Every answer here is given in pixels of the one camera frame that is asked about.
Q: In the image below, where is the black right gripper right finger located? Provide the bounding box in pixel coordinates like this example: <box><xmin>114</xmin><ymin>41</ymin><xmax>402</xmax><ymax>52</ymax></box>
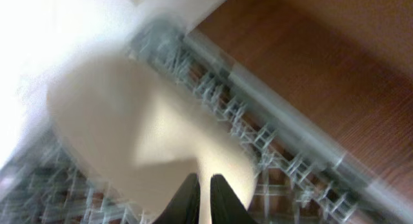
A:
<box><xmin>210</xmin><ymin>174</ymin><xmax>257</xmax><ymax>224</ymax></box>

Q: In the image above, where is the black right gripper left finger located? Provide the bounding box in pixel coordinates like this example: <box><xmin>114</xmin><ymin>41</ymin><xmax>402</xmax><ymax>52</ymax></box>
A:
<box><xmin>153</xmin><ymin>173</ymin><xmax>201</xmax><ymax>224</ymax></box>

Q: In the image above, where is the beige bowl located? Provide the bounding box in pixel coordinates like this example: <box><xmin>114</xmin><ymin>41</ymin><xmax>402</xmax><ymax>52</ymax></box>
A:
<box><xmin>47</xmin><ymin>55</ymin><xmax>256</xmax><ymax>223</ymax></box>

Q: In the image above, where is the grey dishwasher rack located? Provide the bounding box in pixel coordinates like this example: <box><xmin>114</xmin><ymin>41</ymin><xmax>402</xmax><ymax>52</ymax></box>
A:
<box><xmin>1</xmin><ymin>17</ymin><xmax>412</xmax><ymax>223</ymax></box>

